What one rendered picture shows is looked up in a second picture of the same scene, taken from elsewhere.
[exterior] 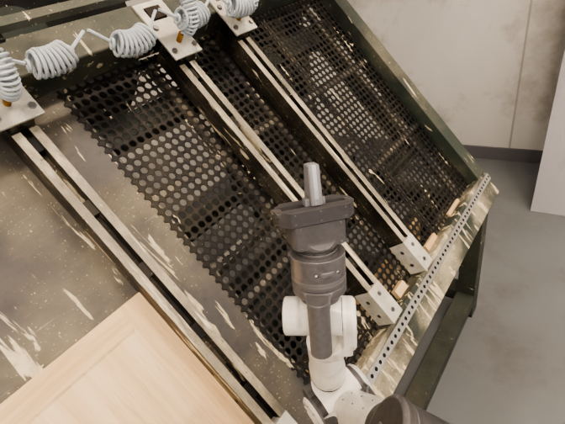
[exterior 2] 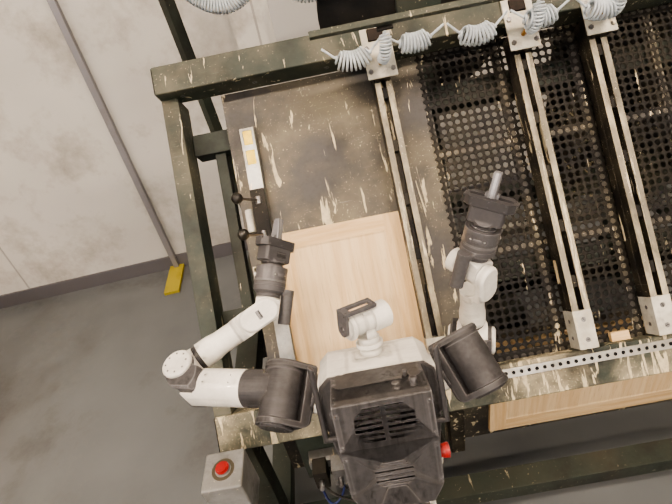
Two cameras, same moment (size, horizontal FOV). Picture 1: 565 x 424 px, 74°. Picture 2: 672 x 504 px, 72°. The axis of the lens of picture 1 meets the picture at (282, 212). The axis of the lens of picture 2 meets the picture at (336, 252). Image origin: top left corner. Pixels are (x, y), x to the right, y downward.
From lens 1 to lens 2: 0.68 m
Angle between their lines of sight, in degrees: 38
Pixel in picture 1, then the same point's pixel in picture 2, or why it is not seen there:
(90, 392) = (346, 249)
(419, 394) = (608, 461)
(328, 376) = (465, 314)
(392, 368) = (553, 379)
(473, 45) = not seen: outside the picture
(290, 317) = (451, 258)
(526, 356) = not seen: outside the picture
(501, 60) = not seen: outside the picture
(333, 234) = (492, 220)
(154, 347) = (389, 248)
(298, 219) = (473, 201)
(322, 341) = (455, 276)
